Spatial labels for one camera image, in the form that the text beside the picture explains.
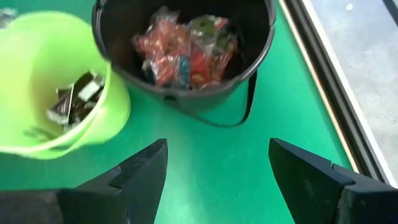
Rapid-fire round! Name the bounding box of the dark chocolate bar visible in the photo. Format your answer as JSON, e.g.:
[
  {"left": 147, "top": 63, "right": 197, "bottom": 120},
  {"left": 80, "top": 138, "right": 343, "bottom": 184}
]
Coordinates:
[
  {"left": 73, "top": 70, "right": 105, "bottom": 103},
  {"left": 46, "top": 83, "right": 75, "bottom": 125}
]

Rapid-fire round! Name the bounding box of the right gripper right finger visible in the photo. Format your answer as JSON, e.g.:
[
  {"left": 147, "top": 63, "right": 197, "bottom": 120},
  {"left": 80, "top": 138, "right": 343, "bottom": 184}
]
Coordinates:
[{"left": 268, "top": 138, "right": 398, "bottom": 224}]

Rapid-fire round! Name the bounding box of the green plastic bucket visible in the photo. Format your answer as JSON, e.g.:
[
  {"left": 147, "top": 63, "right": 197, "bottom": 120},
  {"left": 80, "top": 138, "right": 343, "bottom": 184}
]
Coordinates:
[{"left": 0, "top": 11, "right": 132, "bottom": 161}]

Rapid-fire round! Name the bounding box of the clear gummy candy pack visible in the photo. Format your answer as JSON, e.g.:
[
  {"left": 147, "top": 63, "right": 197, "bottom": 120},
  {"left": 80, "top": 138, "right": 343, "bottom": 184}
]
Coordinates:
[
  {"left": 178, "top": 49, "right": 224, "bottom": 91},
  {"left": 132, "top": 6, "right": 187, "bottom": 60},
  {"left": 188, "top": 14, "right": 239, "bottom": 58},
  {"left": 142, "top": 54, "right": 180, "bottom": 88}
]

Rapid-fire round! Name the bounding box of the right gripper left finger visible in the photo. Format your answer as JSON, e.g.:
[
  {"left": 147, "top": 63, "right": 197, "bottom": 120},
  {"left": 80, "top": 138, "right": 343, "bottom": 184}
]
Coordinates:
[{"left": 0, "top": 138, "right": 169, "bottom": 224}]

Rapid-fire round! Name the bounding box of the black plastic bucket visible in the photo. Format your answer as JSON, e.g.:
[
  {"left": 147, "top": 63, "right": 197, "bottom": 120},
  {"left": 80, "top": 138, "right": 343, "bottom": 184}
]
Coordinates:
[{"left": 91, "top": 0, "right": 277, "bottom": 128}]

